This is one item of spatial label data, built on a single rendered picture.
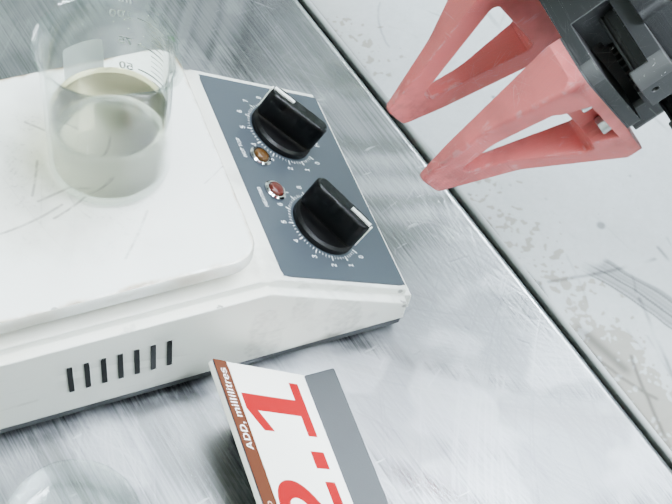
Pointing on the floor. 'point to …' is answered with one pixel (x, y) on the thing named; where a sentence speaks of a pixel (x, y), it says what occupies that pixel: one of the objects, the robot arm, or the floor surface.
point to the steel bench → (466, 360)
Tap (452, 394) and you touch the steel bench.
